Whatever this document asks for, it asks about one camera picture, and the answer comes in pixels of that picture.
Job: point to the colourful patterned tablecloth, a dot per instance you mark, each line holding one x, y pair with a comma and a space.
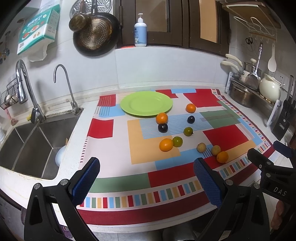
138, 183

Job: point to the white ceramic teapot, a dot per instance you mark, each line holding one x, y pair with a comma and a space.
269, 88

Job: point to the white wire rack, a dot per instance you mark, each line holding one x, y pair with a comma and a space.
255, 27

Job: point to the small orange kumquat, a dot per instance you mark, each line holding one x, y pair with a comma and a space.
166, 144
222, 157

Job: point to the small brass ladle pot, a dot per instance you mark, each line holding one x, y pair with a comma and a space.
80, 21

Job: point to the large chrome faucet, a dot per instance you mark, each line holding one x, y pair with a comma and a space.
24, 88

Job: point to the white handled saucepan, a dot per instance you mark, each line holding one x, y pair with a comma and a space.
236, 64

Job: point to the dark plum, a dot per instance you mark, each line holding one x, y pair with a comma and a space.
191, 119
162, 128

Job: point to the metal spatula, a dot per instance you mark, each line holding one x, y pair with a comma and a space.
252, 79

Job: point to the tan round fruit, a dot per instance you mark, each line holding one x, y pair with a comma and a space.
215, 150
201, 147

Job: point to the green plate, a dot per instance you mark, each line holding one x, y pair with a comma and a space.
146, 103

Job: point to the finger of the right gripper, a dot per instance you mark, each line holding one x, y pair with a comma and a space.
283, 149
260, 161

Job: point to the white blue soap bottle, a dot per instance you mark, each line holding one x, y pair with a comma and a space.
140, 32

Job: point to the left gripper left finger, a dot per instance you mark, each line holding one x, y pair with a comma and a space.
41, 222

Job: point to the teal white box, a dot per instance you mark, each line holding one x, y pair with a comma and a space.
39, 31

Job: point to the black scissors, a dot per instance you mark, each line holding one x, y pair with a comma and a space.
249, 43

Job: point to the wire sponge basket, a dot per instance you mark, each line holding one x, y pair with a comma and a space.
9, 96

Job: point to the dark wooden window frame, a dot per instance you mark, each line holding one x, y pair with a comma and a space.
196, 25

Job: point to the person's right hand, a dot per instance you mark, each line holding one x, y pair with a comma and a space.
277, 217

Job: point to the white rice spoon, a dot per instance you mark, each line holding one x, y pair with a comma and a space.
272, 62

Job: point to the brass colander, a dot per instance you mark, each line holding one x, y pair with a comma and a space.
98, 33

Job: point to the black knife block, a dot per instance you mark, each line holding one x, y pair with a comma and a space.
288, 108

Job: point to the wooden cutting board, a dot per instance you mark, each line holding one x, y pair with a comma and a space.
253, 12

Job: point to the large orange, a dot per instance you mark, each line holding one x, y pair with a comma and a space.
190, 108
162, 118

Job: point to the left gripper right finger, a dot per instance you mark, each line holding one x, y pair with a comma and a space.
241, 211

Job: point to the stainless steel sink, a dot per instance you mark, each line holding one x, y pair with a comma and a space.
31, 148

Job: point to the green fruit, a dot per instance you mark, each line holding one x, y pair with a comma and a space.
188, 131
177, 141

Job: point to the stainless steel pot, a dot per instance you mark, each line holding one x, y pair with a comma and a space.
241, 95

